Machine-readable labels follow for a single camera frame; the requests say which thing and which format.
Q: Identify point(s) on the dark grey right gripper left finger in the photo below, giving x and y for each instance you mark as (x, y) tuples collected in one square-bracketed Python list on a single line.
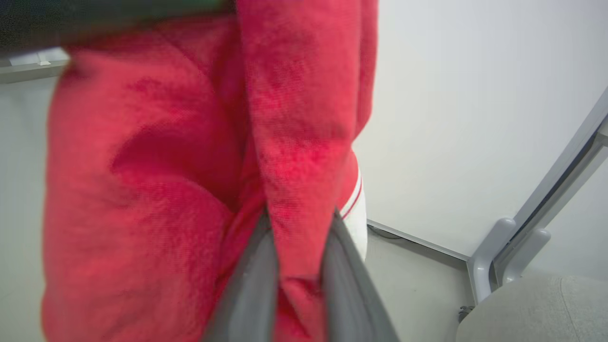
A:
[(251, 294)]

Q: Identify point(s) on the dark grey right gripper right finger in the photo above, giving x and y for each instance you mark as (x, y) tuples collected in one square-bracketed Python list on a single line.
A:
[(349, 294)]

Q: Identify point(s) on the red garment with white cuff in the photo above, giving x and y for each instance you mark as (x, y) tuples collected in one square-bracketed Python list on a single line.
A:
[(166, 190)]

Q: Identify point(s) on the grey fabric sofa seat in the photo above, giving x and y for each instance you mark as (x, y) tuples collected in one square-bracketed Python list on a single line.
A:
[(536, 313)]

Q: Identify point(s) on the wide white partition panel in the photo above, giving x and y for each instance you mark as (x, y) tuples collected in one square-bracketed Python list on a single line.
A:
[(451, 95)]

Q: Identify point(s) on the white partition panel grey frame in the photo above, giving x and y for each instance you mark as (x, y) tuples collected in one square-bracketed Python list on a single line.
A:
[(584, 228)]

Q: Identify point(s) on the grey ledge rail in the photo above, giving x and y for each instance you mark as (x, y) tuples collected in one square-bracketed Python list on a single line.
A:
[(28, 72)]

